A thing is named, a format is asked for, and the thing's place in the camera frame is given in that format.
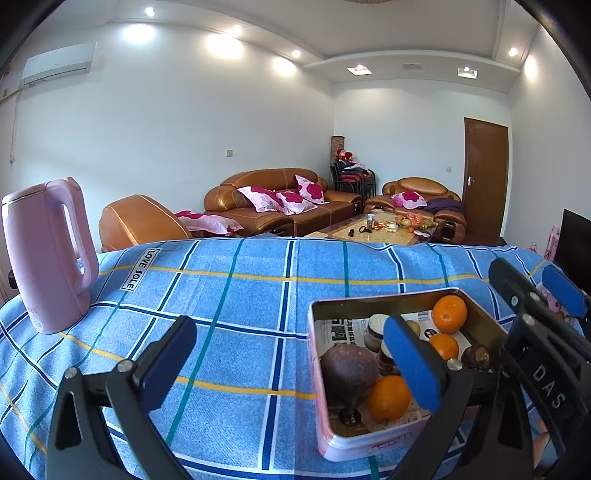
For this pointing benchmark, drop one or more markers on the small yellow-brown fruit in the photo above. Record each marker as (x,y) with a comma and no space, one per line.
(412,328)

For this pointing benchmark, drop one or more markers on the pink tin box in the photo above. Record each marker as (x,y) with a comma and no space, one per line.
(369,447)

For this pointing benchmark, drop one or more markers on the blue checked tablecloth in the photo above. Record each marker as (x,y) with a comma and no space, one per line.
(254,300)

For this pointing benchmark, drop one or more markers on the dark television screen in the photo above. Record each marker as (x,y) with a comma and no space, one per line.
(577,240)

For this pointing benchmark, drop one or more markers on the brown wooden door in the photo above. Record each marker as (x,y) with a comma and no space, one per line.
(485,180)

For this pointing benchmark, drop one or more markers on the pink electric kettle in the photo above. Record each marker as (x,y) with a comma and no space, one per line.
(46,258)

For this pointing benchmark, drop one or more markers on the dark brown furniture piece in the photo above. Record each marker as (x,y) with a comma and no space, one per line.
(11,280)

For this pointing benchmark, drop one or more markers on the stacked dark chairs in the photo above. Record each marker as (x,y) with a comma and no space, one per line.
(353,180)

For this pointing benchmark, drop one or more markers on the tall patterned cylinder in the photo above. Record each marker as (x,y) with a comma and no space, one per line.
(336,143)

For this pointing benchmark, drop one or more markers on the tan round cookie stack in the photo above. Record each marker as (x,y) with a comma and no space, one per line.
(388,360)

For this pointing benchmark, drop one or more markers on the square recessed ceiling light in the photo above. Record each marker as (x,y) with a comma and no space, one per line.
(359,69)
(467,71)

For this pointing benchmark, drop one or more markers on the chocolate layered cake white base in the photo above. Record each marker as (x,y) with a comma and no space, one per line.
(377,327)

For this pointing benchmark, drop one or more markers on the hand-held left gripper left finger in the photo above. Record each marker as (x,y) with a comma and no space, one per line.
(161,369)

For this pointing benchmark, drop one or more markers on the red plush dolls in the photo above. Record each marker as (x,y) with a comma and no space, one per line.
(345,155)

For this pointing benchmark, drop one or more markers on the purple cloth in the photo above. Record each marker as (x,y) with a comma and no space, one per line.
(443,205)

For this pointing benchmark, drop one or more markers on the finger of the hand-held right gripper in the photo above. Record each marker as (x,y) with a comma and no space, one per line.
(565,290)
(512,286)

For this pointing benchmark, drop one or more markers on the brown leather chair back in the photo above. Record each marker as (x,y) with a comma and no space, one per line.
(138,217)

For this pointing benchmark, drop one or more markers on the pink floral pillow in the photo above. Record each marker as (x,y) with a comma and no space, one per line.
(408,199)
(311,189)
(261,198)
(295,202)

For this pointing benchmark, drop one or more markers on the orange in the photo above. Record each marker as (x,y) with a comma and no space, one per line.
(449,314)
(388,398)
(444,346)

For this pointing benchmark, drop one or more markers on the brown leather armchair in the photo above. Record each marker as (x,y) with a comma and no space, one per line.
(415,184)

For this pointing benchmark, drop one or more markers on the white air conditioner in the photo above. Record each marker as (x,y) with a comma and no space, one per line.
(57,64)

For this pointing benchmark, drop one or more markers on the wooden coffee table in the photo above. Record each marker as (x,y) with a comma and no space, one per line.
(369,236)

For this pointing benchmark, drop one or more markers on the colourful snack clutter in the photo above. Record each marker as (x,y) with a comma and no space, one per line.
(408,221)

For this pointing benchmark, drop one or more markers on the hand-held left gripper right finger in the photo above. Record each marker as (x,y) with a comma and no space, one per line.
(415,364)

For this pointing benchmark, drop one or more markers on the large purple round fruit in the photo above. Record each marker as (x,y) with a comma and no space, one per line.
(346,374)

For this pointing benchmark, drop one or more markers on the brown leather three-seat sofa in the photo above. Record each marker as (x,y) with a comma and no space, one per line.
(258,177)

